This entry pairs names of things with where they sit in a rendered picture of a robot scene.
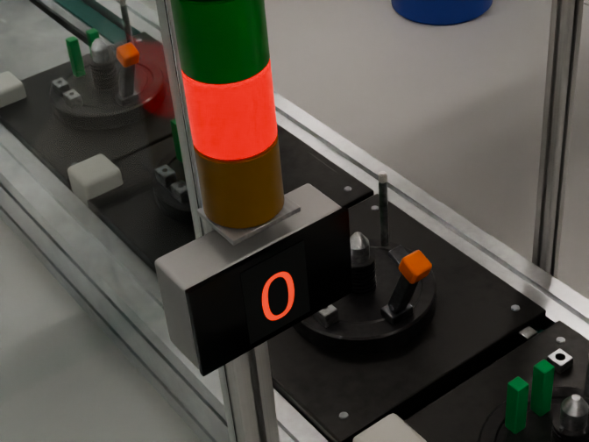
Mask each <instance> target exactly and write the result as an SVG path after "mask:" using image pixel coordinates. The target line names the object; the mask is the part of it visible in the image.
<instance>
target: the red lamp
mask: <svg viewBox="0 0 589 442"><path fill-rule="evenodd" d="M181 73H182V79H183V84H184V89H185V96H186V101H187V106H188V117H189V123H190V128H191V134H192V140H193V144H194V146H195V148H196V149H197V150H198V151H199V152H200V153H203V154H204V155H207V156H209V157H211V158H215V159H219V160H239V159H244V158H248V157H252V156H253V155H256V154H258V153H261V152H263V151H264V150H266V149H267V148H268V147H269V146H270V145H271V144H272V143H273V142H274V141H275V139H276V137H277V122H276V113H275V104H274V95H273V78H272V69H271V61H270V59H269V62H268V64H267V65H266V67H265V68H264V69H263V70H262V71H260V72H259V73H258V74H256V75H255V76H253V77H251V78H249V79H246V80H243V81H241V82H234V83H228V84H207V83H203V82H198V81H195V80H193V79H191V78H189V77H188V76H186V75H185V74H184V73H183V72H182V71H181Z"/></svg>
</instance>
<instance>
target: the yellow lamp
mask: <svg viewBox="0 0 589 442"><path fill-rule="evenodd" d="M194 150H195V161H196V166H197V172H198V178H199V183H200V189H201V195H202V205H203V210H204V213H205V215H206V216H207V217H208V219H209V220H211V221H212V222H214V223H215V224H218V225H221V226H224V227H228V228H236V229H239V228H249V227H254V226H257V225H262V224H264V223H266V222H267V221H269V220H271V219H272V218H274V217H275V216H276V215H277V214H279V212H280V211H281V209H282V207H283V205H284V191H283V182H282V173H281V164H280V148H279V139H278V133H277V137H276V139H275V141H274V142H273V143H272V144H271V145H270V146H269V147H268V148H267V149H266V150H264V151H263V152H261V153H258V154H256V155H253V156H252V157H248V158H244V159H239V160H219V159H215V158H211V157H209V156H207V155H204V154H203V153H200V152H199V151H198V150H197V149H196V148H195V146H194Z"/></svg>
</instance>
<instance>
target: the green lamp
mask: <svg viewBox="0 0 589 442"><path fill-rule="evenodd" d="M170 2H171V7H172V13H173V19H174V29H175V35H176V40H177V46H178V52H179V57H180V63H181V70H182V72H183V73H184V74H185V75H186V76H188V77H189V78H191V79H193V80H195V81H198V82H203V83H207V84H228V83H234V82H241V81H243V80H246V79H249V78H251V77H253V76H255V75H256V74H258V73H259V72H260V71H262V70H263V69H264V68H265V67H266V65H267V64H268V62H269V59H270V53H269V44H268V35H267V26H266V9H265V0H206V1H205V0H170Z"/></svg>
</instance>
